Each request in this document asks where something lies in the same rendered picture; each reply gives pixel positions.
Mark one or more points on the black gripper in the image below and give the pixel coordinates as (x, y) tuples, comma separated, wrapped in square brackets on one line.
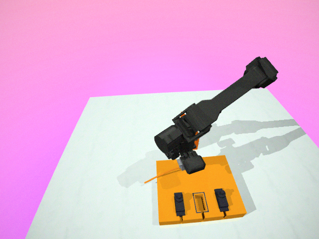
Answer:
[(191, 161)]

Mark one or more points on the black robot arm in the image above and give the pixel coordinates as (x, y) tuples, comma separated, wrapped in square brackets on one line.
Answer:
[(259, 73)]

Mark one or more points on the orange flat deck plate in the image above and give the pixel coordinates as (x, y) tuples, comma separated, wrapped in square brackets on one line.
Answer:
[(207, 195)]

